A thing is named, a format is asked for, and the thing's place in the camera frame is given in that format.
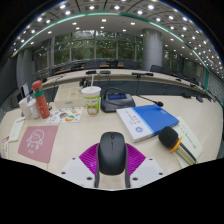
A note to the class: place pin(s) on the white leaning board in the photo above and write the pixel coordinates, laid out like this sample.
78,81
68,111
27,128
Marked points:
25,90

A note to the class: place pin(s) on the pink mouse pad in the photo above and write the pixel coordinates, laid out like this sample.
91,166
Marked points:
38,143

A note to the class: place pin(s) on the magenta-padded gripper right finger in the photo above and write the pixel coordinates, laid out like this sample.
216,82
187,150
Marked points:
135,159

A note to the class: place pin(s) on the black computer mouse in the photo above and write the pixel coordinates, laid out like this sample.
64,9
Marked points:
112,153

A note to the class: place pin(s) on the red and white leaflet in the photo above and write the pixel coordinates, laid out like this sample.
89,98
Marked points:
4,146

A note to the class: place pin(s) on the blue and white book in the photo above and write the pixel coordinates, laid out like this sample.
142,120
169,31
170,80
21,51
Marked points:
156,120

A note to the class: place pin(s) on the long curved conference desk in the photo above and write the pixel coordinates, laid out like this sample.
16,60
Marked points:
160,80

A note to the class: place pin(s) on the colourful sticker sheet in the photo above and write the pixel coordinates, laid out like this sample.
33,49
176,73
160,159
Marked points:
65,116

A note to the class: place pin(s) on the white printed document sheet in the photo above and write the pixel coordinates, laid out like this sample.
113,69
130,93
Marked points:
16,130

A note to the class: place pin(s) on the printed paper cup with straw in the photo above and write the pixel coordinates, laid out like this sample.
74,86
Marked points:
91,101

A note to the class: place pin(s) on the white paper booklet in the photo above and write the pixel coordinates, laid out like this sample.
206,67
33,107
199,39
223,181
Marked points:
193,140

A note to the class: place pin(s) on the white lidded ceramic mug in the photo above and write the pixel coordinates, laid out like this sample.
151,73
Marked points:
33,110

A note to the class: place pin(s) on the stack of white paper cups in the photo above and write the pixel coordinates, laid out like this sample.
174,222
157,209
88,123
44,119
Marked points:
24,108

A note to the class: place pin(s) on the black desk microphone console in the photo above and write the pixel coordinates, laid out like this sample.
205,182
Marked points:
115,103

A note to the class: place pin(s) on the beige organizer box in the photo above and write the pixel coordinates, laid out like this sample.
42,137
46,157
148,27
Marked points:
68,96

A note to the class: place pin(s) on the black foam-headed handheld microphone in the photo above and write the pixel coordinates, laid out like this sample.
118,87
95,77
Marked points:
168,136

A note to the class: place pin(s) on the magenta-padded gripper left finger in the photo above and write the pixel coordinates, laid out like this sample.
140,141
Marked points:
88,158

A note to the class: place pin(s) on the dark office chairs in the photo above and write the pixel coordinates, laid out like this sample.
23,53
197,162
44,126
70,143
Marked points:
91,64

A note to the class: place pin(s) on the ceiling lights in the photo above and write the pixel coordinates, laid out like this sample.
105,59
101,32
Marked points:
104,20

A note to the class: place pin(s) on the red bottle with green band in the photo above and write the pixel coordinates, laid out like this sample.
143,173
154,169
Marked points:
41,101

